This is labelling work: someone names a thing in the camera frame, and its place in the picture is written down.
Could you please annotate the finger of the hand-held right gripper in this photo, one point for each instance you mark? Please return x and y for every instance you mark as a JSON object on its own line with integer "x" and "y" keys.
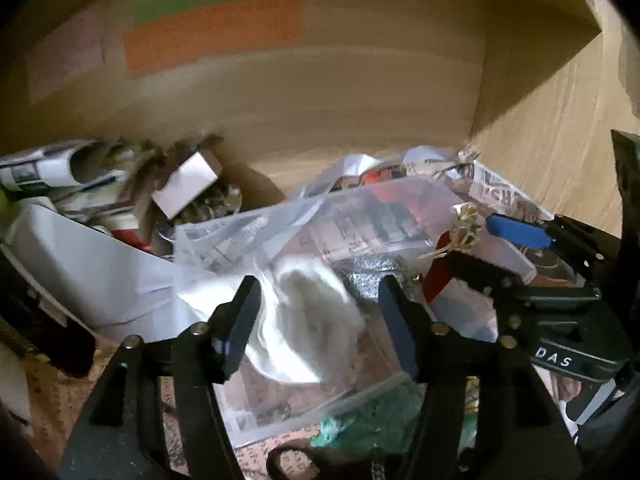
{"x": 515, "y": 230}
{"x": 472, "y": 270}

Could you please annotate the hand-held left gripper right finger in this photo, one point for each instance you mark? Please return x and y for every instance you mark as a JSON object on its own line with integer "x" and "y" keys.
{"x": 400, "y": 332}

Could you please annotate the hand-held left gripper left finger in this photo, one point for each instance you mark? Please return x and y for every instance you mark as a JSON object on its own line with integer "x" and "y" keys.
{"x": 239, "y": 327}

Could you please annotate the red ribbon with gold straw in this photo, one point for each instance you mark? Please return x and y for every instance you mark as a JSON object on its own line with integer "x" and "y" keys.
{"x": 450, "y": 255}

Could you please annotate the white fluffy cloth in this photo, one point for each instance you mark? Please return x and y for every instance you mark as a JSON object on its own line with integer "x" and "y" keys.
{"x": 305, "y": 325}

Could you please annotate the clear zip plastic bag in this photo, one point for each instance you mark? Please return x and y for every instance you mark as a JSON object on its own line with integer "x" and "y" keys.
{"x": 320, "y": 260}

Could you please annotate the crumpled newspaper sheet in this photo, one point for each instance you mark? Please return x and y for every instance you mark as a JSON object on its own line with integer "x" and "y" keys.
{"x": 500, "y": 187}

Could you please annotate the silver glitter fabric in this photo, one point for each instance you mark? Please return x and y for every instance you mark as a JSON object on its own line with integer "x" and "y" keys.
{"x": 372, "y": 280}

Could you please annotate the green knitted cloth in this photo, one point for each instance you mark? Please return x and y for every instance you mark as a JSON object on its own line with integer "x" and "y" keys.
{"x": 360, "y": 422}

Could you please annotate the glass jar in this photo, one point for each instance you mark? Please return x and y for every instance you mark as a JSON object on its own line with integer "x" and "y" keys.
{"x": 220, "y": 205}

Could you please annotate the small white carton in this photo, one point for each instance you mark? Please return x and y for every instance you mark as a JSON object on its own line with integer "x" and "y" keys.
{"x": 187, "y": 185}

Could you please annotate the rolled printed paper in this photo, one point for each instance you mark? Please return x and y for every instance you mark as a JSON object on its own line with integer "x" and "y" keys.
{"x": 47, "y": 167}

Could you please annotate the large cardboard box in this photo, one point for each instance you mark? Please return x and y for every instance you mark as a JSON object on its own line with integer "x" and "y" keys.
{"x": 310, "y": 60}

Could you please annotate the orange paper label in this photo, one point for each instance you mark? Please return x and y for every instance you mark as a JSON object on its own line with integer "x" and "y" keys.
{"x": 210, "y": 35}

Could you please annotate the pink paper label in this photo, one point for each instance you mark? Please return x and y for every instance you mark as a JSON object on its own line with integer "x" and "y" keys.
{"x": 62, "y": 55}

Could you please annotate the green paper label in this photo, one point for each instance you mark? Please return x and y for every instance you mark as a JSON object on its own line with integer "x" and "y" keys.
{"x": 195, "y": 0}

